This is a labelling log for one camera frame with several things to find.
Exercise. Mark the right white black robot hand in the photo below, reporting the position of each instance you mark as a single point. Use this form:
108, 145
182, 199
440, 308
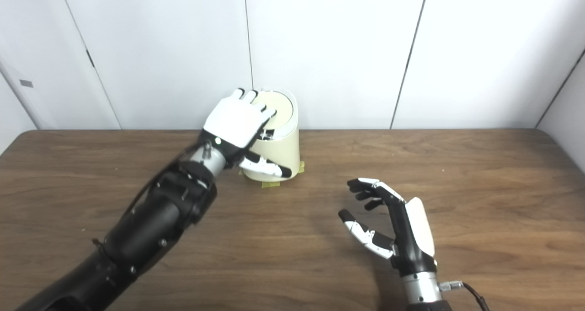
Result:
411, 233

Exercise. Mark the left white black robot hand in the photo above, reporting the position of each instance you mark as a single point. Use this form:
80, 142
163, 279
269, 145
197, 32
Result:
235, 121

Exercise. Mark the cream round bin lid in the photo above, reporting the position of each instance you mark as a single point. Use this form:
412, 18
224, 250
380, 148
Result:
281, 107

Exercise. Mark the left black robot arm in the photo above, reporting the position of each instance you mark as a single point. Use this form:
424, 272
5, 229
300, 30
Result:
151, 219

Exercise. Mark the cream-colored round bin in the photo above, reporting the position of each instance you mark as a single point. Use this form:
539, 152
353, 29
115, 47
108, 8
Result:
283, 153

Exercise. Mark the wide yellow tape piece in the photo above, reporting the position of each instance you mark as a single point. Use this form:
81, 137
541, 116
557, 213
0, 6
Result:
270, 184

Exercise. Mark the tall yellow tape piece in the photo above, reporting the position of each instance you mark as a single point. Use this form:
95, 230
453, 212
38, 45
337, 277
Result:
301, 167

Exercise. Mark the black wall panel hinge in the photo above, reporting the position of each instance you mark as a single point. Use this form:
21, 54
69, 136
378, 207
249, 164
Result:
90, 58

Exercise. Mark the grey wall label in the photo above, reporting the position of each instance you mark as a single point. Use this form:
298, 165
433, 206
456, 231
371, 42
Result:
26, 83

